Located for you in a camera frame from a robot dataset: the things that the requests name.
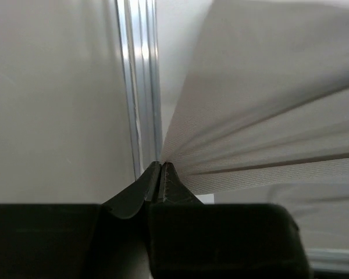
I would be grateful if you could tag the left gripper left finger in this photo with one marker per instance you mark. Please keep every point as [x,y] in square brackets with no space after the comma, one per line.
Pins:
[124,218]

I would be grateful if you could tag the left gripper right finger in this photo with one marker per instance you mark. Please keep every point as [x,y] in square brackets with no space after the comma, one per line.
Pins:
[172,190]

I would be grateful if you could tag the grey trousers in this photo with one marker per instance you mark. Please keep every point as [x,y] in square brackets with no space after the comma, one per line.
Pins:
[263,115]

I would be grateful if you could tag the left aluminium rail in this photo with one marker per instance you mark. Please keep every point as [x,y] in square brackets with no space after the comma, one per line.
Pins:
[139,48]

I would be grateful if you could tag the aluminium rail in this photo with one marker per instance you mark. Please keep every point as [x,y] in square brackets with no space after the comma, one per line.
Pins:
[139,48]
[329,259]

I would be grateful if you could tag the front aluminium rail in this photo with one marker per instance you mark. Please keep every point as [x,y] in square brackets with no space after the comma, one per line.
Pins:
[329,259]

